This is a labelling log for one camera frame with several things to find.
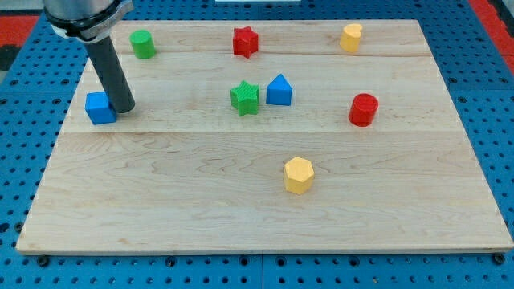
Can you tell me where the blue triangle block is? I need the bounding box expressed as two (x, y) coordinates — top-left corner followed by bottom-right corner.
(266, 74), (292, 106)

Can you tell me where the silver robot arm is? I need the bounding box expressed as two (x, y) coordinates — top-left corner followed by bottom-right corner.
(43, 0), (134, 43)

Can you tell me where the red star block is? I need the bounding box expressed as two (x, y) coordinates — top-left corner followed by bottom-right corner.
(232, 26), (259, 59)

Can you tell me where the dark cylindrical pointer rod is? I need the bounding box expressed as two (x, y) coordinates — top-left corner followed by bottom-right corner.
(84, 36), (135, 113)

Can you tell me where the yellow hexagon block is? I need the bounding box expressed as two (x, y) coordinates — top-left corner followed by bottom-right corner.
(284, 157), (315, 195)

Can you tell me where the blue cube block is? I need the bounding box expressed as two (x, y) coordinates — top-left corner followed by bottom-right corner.
(84, 92), (117, 125)

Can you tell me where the wooden board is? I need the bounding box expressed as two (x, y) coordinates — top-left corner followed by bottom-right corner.
(16, 20), (513, 256)

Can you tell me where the red cylinder block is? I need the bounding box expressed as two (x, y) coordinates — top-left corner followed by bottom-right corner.
(348, 93), (379, 127)

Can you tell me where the yellow heart block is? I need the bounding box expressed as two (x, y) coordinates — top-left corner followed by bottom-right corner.
(340, 23), (363, 52)

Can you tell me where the green cylinder block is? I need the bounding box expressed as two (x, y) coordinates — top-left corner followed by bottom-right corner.
(129, 30), (156, 59)

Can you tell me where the green star block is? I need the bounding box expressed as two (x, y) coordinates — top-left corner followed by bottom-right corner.
(230, 80), (260, 116)

